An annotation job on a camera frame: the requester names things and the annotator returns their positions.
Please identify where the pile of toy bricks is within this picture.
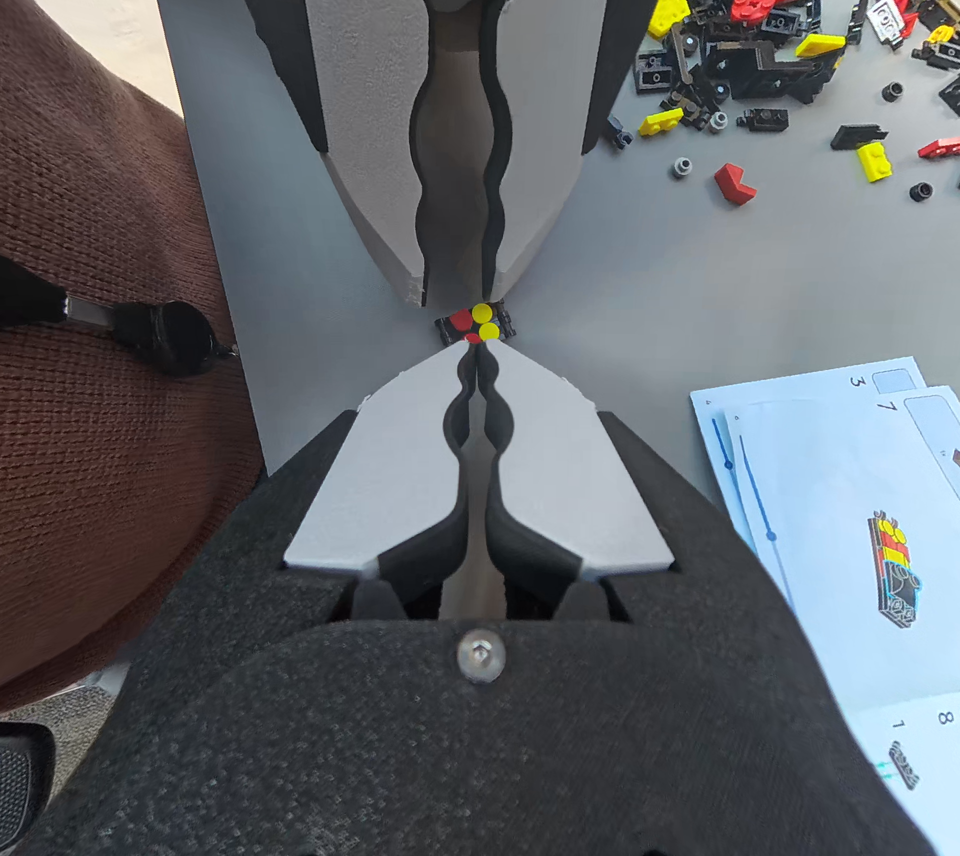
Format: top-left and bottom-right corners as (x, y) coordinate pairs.
(633, 0), (960, 133)

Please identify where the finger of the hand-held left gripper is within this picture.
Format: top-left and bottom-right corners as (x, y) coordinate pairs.
(291, 0), (432, 307)
(482, 0), (616, 300)

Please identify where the grey desk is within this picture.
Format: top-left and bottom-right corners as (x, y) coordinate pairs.
(131, 0), (960, 535)

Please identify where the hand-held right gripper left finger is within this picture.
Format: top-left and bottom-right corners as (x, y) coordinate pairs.
(283, 340), (479, 578)

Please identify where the black mesh chair armrest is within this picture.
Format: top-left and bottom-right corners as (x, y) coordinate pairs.
(0, 721), (58, 856)

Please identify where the toy brick instruction booklet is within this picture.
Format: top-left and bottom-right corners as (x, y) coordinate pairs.
(690, 355), (960, 856)

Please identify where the person's brown knit sweater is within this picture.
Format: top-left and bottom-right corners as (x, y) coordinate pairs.
(0, 0), (268, 712)

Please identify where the red corner brick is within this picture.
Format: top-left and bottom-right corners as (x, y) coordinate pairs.
(714, 162), (759, 206)

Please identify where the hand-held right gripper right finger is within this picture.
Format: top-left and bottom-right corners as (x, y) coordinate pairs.
(478, 338), (678, 583)

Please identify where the small black toy brick assembly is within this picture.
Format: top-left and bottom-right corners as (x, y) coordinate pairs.
(435, 301), (520, 347)

